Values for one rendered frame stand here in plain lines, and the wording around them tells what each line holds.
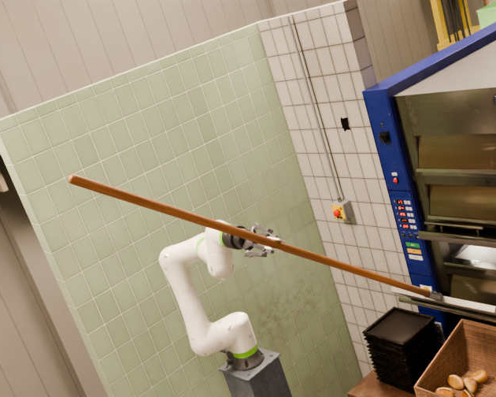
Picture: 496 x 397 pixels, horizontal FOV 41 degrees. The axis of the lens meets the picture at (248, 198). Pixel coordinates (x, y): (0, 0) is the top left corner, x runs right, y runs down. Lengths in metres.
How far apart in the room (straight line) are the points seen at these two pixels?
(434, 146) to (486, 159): 0.28
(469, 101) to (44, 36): 2.94
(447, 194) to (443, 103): 0.49
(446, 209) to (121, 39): 2.81
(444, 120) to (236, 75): 1.20
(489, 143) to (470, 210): 0.37
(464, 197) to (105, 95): 1.82
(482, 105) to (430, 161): 0.43
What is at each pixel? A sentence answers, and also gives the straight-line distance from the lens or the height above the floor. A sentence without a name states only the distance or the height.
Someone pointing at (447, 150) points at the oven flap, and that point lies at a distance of 3.30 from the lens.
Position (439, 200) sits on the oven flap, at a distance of 3.45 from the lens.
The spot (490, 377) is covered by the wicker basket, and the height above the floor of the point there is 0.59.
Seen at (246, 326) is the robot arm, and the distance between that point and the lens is 3.05.
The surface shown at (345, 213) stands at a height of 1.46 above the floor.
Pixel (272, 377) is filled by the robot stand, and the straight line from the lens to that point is 3.18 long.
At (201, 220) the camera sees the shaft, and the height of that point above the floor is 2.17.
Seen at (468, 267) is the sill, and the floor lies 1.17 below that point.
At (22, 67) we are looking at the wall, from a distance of 4.76.
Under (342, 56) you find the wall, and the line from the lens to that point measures 3.49.
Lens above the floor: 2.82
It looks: 17 degrees down
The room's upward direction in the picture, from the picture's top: 18 degrees counter-clockwise
